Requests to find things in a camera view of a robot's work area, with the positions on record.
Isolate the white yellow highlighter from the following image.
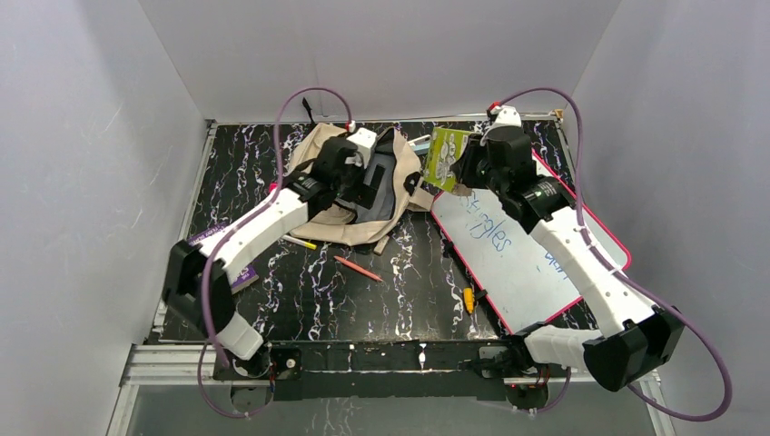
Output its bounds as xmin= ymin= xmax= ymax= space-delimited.
xmin=282 ymin=235 xmax=317 ymax=250

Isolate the red pencil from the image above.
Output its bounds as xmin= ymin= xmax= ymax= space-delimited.
xmin=334 ymin=255 xmax=383 ymax=282

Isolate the yellow marker cap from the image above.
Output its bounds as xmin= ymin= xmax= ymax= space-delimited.
xmin=462 ymin=287 xmax=476 ymax=314

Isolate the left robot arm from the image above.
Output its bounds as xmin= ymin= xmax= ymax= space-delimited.
xmin=162 ymin=129 xmax=376 ymax=378

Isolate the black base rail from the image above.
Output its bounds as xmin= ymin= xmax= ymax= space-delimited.
xmin=212 ymin=338 xmax=567 ymax=409

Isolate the pink framed whiteboard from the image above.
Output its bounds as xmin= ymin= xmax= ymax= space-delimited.
xmin=429 ymin=150 xmax=633 ymax=337

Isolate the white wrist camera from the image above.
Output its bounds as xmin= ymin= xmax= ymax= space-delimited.
xmin=480 ymin=102 xmax=522 ymax=146
xmin=346 ymin=121 xmax=377 ymax=168

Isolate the green treehouse book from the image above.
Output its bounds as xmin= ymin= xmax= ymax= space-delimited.
xmin=422 ymin=127 xmax=471 ymax=193

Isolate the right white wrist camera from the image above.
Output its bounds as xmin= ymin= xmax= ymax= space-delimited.
xmin=480 ymin=102 xmax=522 ymax=146

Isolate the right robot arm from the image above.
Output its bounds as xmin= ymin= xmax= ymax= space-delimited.
xmin=452 ymin=125 xmax=684 ymax=391

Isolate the purple treehouse book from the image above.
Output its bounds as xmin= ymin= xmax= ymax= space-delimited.
xmin=186 ymin=223 xmax=258 ymax=294

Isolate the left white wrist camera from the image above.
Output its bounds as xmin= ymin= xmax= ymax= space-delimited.
xmin=346 ymin=121 xmax=377 ymax=168

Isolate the cream canvas student bag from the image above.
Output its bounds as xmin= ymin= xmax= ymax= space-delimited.
xmin=289 ymin=123 xmax=434 ymax=246

